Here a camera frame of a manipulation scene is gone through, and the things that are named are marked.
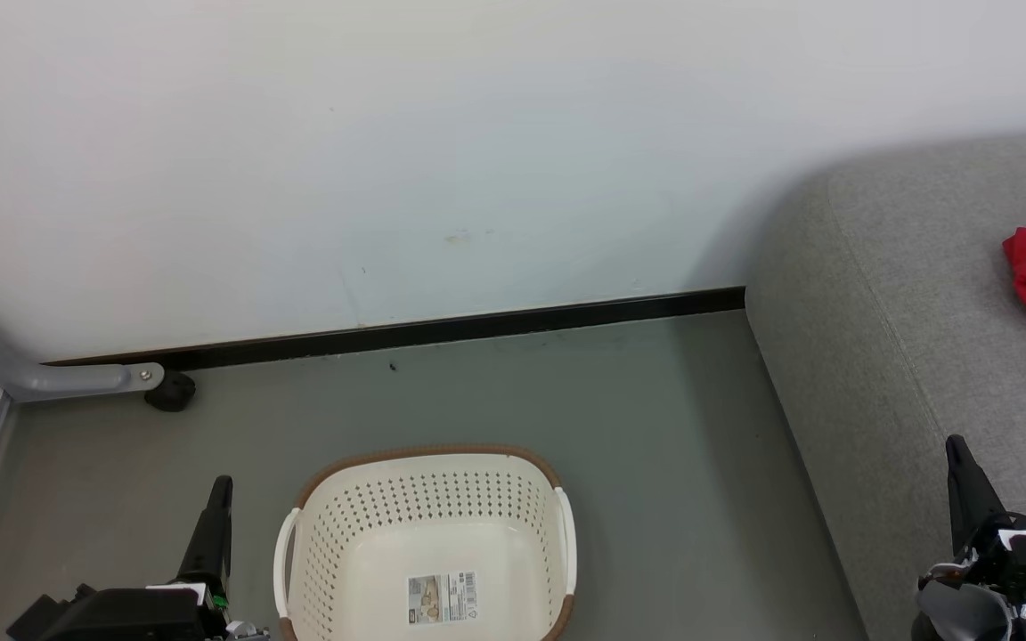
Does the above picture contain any paper barcode label sticker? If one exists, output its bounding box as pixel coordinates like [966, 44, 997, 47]
[406, 572, 480, 626]

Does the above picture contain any grey fabric sofa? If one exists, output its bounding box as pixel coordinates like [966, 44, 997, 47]
[745, 129, 1026, 641]

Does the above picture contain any cream perforated laundry basket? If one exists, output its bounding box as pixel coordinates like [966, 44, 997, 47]
[273, 444, 578, 641]

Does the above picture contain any black baseboard strip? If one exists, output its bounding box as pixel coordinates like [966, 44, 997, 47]
[41, 286, 746, 370]

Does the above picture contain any grey metal frame leg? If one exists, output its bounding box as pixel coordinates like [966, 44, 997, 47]
[0, 294, 166, 403]

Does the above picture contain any black caster wheel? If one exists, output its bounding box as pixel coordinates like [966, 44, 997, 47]
[144, 371, 198, 413]

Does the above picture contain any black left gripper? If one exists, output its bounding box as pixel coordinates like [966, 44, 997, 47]
[5, 475, 234, 641]

